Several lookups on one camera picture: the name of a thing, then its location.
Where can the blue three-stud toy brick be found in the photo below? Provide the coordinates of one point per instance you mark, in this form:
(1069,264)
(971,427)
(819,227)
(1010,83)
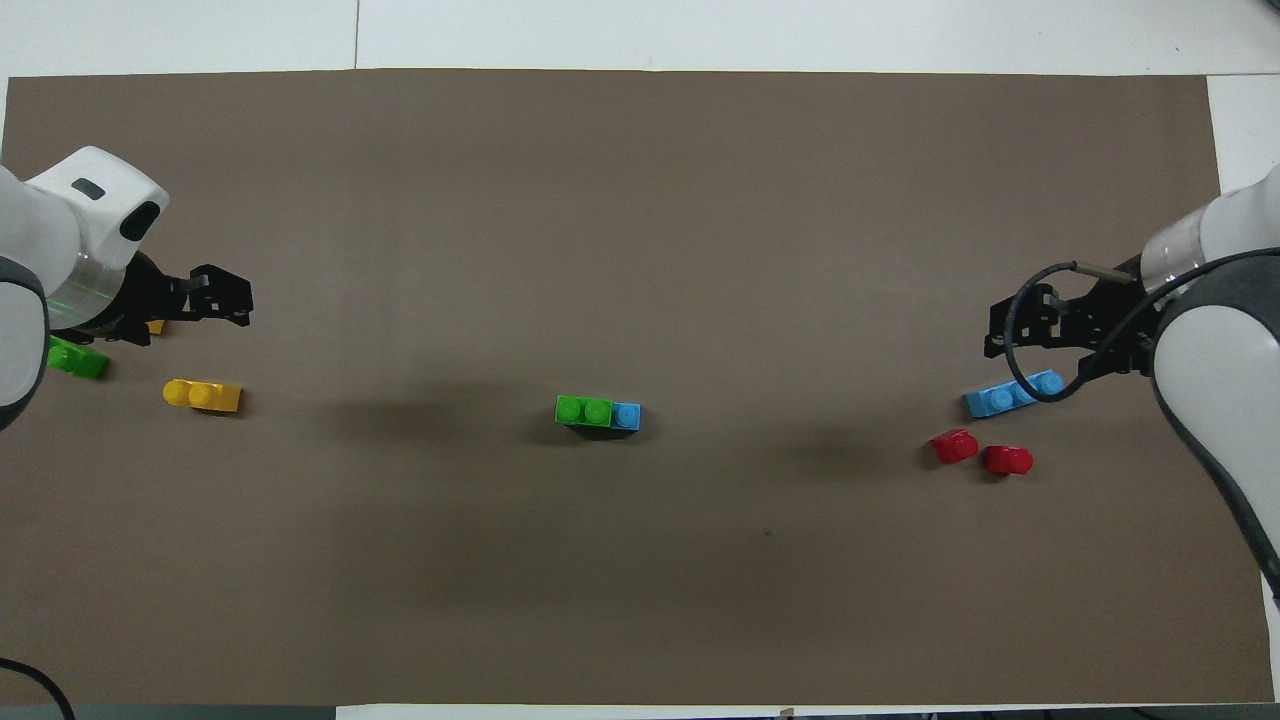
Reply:
(1000,400)
(626,416)

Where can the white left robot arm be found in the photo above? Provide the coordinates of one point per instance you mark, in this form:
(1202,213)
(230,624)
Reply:
(50,240)

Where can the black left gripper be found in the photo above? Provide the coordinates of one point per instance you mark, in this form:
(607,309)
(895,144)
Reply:
(145,300)

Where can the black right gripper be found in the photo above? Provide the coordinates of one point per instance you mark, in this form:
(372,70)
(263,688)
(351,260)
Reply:
(1100,325)

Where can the green two-stud toy brick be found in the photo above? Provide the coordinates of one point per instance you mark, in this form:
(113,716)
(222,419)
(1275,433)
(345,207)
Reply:
(75,358)
(584,410)

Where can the red one-stud toy brick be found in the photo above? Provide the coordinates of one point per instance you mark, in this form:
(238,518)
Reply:
(1008,460)
(953,446)

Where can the brown table mat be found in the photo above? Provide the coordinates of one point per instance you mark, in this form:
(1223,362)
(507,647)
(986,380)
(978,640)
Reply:
(640,200)

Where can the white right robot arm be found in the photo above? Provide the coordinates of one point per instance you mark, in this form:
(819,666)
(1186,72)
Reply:
(1220,330)

